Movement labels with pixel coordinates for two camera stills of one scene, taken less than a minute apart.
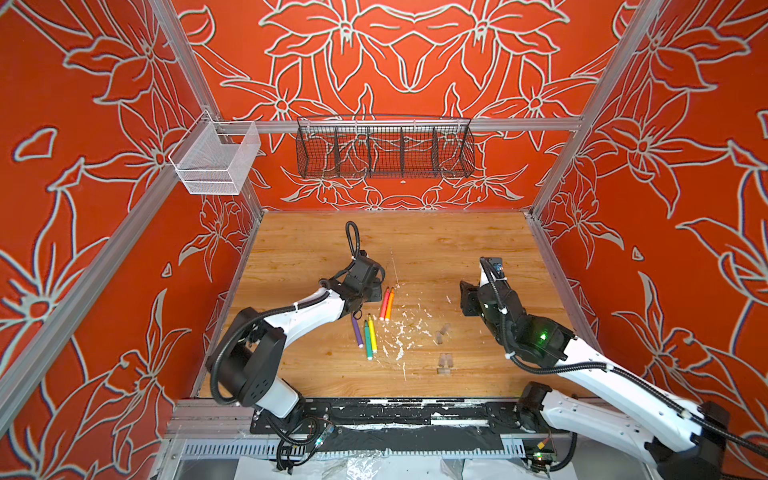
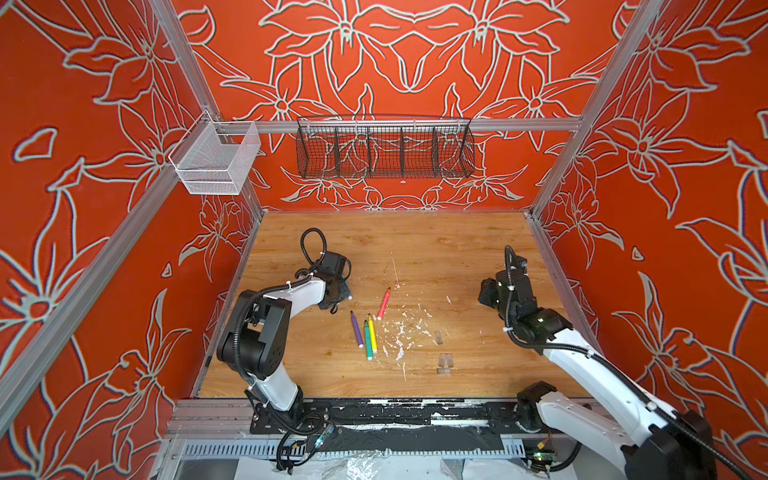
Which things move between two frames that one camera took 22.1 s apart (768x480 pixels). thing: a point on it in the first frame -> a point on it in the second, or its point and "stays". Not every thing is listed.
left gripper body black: [373, 292] -> [341, 291]
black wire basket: [379, 146] stays
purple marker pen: [358, 334] stays
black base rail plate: [403, 424] stays
